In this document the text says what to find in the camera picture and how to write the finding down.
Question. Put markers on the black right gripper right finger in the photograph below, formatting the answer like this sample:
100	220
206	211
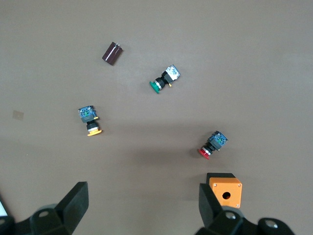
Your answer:
210	210

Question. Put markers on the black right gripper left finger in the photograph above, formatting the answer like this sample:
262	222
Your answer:
73	203

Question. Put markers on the yellow push button switch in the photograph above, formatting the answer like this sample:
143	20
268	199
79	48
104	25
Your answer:
88	117

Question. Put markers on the white drawer cabinet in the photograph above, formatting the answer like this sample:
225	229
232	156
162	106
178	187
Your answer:
2	208

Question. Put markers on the brown tape patch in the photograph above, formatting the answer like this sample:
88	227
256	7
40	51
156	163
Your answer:
18	115

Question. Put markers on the dark maroon cylindrical capacitor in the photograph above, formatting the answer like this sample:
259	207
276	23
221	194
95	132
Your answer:
112	54

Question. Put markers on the orange button enclosure box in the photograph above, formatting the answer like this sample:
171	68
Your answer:
223	186

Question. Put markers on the red push button switch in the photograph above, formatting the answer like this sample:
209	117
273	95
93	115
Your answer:
217	142

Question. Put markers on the green push button switch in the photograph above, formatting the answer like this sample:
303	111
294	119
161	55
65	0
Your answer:
168	77

